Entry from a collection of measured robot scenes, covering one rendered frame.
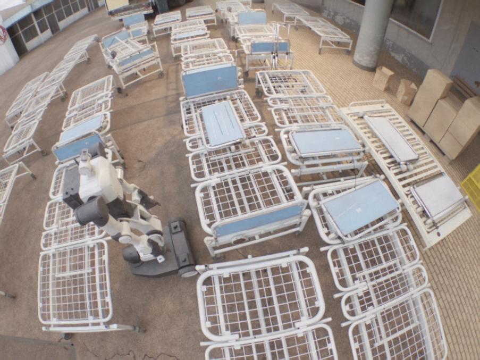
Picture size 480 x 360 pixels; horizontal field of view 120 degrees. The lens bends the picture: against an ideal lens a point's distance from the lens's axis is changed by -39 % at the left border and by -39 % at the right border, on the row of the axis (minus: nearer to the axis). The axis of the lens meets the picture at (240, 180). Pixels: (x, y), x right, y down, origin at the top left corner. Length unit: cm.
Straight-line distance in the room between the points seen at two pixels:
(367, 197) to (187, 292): 187
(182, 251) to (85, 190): 121
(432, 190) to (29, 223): 511
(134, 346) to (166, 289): 69
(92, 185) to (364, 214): 197
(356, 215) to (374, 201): 25
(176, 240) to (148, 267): 39
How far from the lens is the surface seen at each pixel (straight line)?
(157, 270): 223
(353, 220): 198
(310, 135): 248
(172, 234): 227
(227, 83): 316
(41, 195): 409
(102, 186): 124
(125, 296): 251
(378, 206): 217
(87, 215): 119
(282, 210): 171
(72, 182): 138
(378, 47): 580
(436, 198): 256
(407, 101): 523
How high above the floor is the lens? 218
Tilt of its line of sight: 54 degrees down
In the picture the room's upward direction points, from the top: 3 degrees counter-clockwise
